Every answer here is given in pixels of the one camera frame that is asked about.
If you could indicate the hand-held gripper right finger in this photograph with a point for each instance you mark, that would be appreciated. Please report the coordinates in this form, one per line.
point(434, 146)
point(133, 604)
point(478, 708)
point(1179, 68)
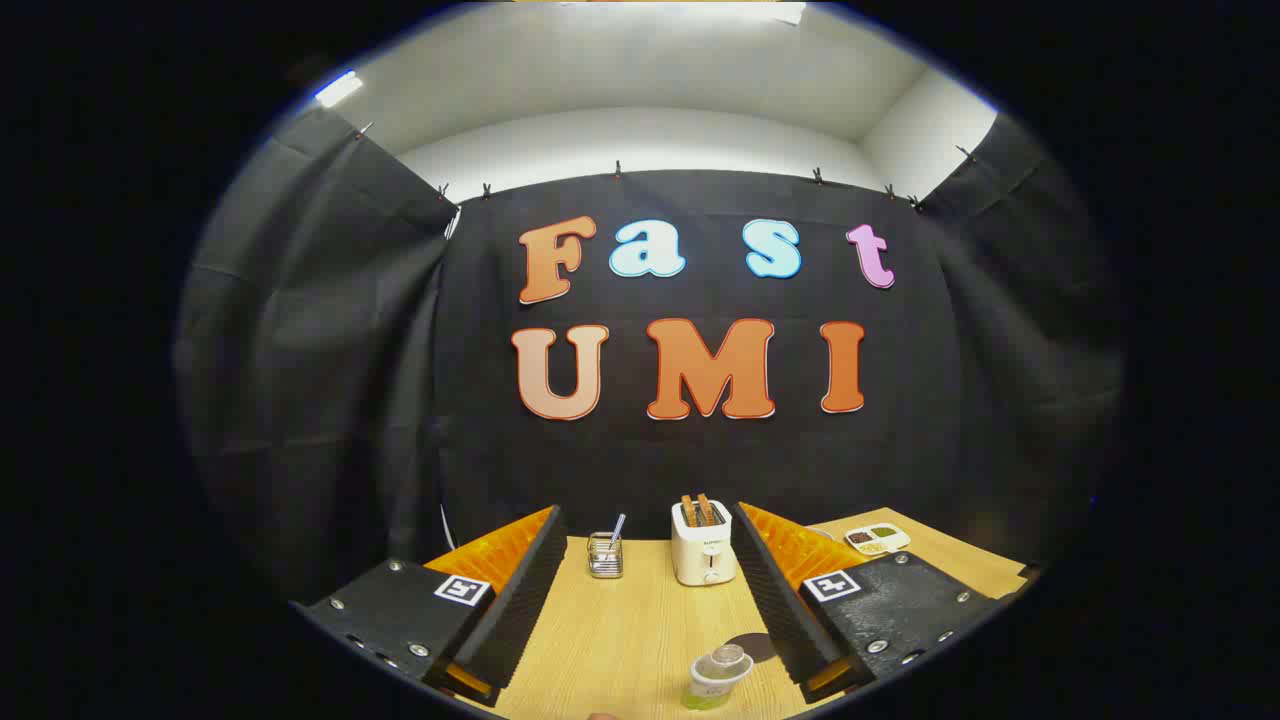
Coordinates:
point(780, 610)

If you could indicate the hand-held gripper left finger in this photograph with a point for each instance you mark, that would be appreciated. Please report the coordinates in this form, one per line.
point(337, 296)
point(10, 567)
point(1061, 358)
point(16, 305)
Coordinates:
point(525, 605)

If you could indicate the dark round coaster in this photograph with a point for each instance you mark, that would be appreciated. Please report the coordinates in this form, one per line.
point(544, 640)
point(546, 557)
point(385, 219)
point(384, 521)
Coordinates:
point(763, 646)

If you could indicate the clear plastic juice bottle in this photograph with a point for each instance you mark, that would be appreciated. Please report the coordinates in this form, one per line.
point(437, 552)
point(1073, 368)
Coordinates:
point(718, 677)

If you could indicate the cream toaster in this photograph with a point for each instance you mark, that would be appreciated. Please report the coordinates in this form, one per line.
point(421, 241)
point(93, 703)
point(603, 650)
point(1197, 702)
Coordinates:
point(703, 555)

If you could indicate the wooden table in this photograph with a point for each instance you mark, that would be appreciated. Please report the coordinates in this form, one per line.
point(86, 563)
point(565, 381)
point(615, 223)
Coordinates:
point(620, 630)

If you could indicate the striped straw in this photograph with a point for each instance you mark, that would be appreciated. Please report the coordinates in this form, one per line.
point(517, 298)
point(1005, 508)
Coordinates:
point(617, 528)

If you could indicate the white divided condiment dish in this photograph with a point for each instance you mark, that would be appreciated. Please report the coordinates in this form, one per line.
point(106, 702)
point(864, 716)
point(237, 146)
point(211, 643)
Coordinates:
point(880, 540)

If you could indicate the toast slice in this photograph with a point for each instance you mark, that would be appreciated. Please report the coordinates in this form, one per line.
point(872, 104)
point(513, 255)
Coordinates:
point(689, 511)
point(706, 509)

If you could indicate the black backdrop cloth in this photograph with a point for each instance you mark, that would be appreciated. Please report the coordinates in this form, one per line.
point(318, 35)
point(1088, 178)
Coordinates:
point(640, 460)

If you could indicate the ceiling light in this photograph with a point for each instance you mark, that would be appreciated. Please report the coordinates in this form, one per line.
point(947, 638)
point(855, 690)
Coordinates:
point(338, 88)

